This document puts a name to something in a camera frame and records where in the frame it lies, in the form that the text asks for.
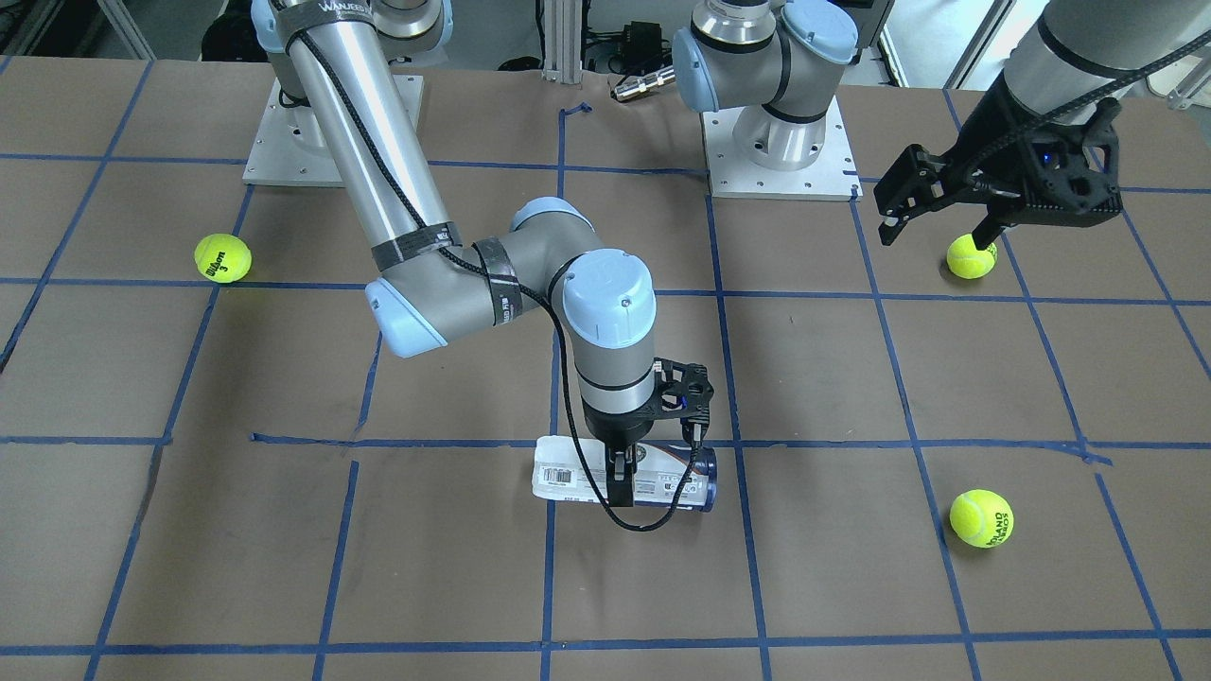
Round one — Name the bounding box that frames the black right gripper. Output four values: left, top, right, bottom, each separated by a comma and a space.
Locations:
581, 402, 658, 508

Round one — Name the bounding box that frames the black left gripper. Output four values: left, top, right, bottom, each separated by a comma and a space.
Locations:
874, 96, 1123, 251

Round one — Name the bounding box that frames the white blue tennis ball can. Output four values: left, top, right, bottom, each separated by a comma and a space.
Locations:
532, 435, 718, 513

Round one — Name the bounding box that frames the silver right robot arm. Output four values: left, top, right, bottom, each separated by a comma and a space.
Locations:
252, 1, 658, 507

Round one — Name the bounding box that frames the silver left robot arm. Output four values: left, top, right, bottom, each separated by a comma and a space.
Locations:
672, 1, 1209, 250

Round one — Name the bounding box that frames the yellow tennis ball near gripper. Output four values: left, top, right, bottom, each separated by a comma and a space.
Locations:
945, 234, 998, 280

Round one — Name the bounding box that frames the Roland Garros yellow tennis ball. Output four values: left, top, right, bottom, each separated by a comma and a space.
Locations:
948, 490, 1015, 549

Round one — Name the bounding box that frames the Wilson yellow tennis ball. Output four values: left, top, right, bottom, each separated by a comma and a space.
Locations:
193, 234, 254, 284

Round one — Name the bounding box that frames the silver metal cylinder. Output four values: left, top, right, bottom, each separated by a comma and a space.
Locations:
610, 65, 677, 103

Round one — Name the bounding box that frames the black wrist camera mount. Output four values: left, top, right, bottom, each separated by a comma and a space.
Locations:
653, 357, 714, 445

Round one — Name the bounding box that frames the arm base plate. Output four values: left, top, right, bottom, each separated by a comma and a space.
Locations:
700, 98, 863, 201
243, 74, 425, 185

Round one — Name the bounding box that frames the aluminium frame post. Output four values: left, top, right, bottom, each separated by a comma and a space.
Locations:
536, 0, 584, 86

